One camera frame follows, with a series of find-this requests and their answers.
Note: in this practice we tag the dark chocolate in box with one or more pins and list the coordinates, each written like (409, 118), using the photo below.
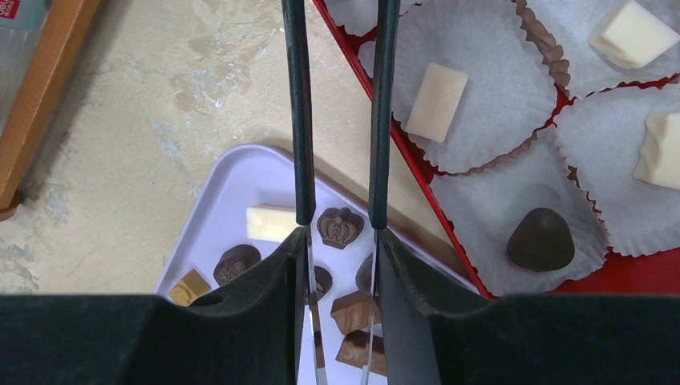
(541, 242)

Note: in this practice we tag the dark crown chocolate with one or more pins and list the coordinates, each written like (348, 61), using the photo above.
(339, 227)

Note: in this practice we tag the black metal tongs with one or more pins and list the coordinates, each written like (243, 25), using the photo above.
(303, 154)

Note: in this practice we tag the dark oval chocolate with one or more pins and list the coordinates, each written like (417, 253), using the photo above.
(323, 281)

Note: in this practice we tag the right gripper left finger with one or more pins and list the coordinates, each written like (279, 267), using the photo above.
(246, 332)

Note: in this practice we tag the dark heart chocolate left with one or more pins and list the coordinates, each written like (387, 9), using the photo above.
(234, 262)

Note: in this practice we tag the dark round chocolate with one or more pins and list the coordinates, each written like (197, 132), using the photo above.
(364, 276)

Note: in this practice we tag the brown bar chocolate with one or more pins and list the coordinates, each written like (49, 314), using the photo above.
(353, 351)
(351, 312)

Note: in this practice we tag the white bar chocolate lower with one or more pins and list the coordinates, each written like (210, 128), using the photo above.
(436, 102)

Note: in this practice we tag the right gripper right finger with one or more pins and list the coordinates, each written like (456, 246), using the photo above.
(437, 332)

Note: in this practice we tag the white rectangular chocolate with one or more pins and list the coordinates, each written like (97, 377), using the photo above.
(270, 223)

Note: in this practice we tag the small caramel chocolate left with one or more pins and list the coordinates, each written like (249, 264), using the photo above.
(189, 288)

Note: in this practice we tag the orange wooden tiered rack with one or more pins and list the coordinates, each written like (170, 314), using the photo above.
(39, 43)

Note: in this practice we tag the red chocolate box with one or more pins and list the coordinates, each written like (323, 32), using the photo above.
(512, 148)

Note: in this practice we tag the lavender plastic tray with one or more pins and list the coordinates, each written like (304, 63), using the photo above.
(255, 174)

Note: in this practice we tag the white chocolate in box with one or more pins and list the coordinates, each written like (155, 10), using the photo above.
(658, 161)
(632, 37)

